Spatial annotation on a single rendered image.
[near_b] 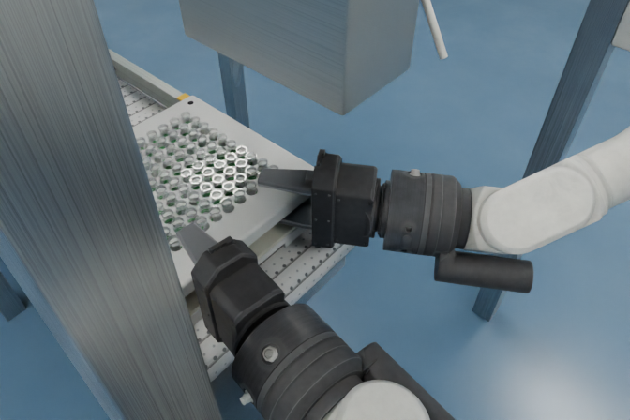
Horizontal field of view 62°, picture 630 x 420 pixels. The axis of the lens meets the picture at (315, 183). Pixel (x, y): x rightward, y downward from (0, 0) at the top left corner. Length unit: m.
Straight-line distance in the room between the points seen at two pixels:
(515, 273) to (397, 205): 0.14
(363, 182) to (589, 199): 0.21
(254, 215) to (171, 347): 0.26
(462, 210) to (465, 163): 1.65
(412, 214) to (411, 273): 1.25
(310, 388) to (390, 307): 1.29
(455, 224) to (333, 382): 0.21
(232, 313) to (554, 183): 0.32
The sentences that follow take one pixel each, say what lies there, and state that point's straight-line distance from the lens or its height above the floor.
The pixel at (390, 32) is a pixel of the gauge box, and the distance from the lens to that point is 0.47.
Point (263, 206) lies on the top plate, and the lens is 0.57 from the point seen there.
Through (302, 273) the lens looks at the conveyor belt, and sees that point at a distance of 0.61.
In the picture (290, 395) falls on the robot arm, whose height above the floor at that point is 1.03.
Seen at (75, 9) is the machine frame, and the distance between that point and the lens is 0.19.
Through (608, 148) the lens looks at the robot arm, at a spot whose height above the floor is 1.07.
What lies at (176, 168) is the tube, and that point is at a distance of 0.63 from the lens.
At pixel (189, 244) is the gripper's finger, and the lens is 0.51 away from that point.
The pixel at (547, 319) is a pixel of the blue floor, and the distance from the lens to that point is 1.80.
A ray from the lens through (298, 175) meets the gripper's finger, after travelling 0.56.
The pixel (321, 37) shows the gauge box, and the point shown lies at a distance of 0.44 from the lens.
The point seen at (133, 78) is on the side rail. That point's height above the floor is 0.95.
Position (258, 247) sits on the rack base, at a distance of 0.59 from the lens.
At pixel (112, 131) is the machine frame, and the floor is 1.28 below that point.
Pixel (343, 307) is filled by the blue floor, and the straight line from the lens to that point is 1.67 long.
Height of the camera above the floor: 1.41
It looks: 44 degrees down
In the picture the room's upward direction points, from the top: straight up
